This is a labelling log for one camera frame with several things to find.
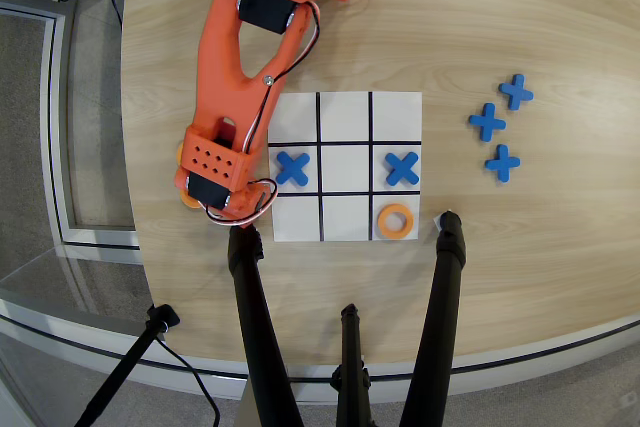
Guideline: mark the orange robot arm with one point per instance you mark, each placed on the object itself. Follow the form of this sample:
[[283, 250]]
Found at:
[[220, 72]]

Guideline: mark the blue foam cross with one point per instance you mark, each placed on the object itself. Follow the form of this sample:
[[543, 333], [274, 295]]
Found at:
[[502, 163], [487, 122], [516, 92], [402, 168], [293, 168]]

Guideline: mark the white tic-tac-toe paper board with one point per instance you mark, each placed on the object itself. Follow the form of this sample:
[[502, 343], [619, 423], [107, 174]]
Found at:
[[345, 117]]

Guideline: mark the short black tripod leg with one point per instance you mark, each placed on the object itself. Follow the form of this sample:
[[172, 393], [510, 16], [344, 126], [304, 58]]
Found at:
[[352, 347]]

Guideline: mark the small white paper tag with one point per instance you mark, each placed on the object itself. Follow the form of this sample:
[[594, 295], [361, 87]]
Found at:
[[436, 221]]

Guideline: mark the thin black stand pole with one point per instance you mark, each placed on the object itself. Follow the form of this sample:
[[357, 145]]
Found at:
[[125, 367]]

